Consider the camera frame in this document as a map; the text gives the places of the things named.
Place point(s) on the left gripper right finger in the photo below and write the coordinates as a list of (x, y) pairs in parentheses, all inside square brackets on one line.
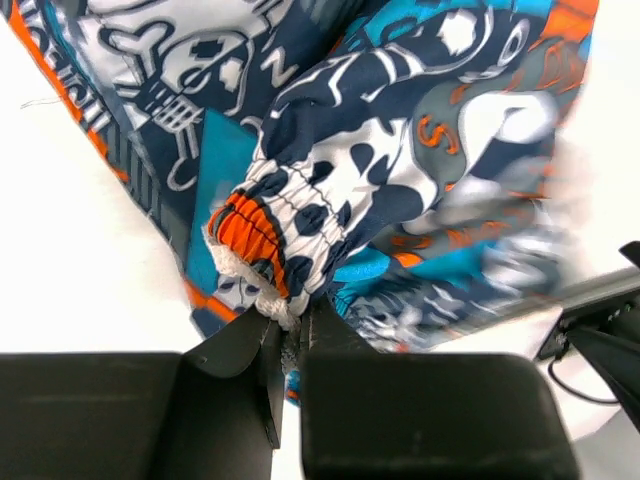
[(370, 415)]

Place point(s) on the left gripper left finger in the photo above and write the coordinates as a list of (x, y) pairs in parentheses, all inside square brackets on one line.
[(214, 412)]

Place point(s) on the colourful patterned shorts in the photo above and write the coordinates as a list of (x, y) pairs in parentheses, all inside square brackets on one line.
[(392, 156)]

